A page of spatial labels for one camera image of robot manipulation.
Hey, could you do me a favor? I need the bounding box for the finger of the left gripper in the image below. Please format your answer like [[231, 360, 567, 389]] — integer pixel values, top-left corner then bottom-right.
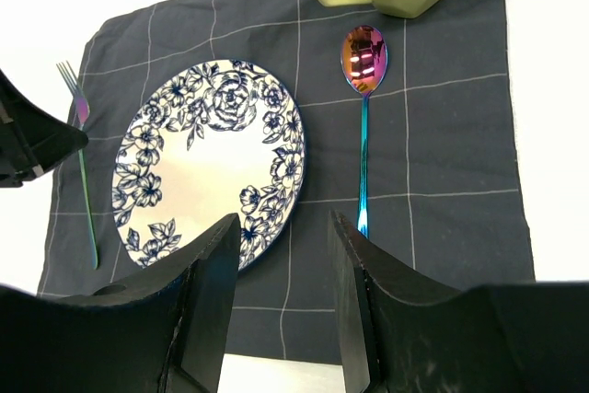
[[1, 75, 88, 188]]

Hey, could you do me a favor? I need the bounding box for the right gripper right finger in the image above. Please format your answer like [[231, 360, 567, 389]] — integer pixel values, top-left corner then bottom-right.
[[328, 212, 588, 392]]

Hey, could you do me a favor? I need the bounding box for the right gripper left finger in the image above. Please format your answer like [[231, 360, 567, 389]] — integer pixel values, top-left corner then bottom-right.
[[1, 214, 240, 392]]

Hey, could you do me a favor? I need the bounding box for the iridescent fork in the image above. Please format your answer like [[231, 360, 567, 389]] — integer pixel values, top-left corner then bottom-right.
[[56, 61, 99, 270]]

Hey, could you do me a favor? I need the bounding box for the blue floral plate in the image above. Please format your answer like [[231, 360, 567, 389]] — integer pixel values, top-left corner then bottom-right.
[[111, 60, 306, 268]]

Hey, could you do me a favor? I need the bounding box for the dark checked cloth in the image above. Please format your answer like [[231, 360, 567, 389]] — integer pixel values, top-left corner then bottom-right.
[[38, 0, 534, 364]]

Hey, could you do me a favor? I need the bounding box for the iridescent spoon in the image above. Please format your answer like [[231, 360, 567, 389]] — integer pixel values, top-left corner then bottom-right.
[[341, 25, 388, 237]]

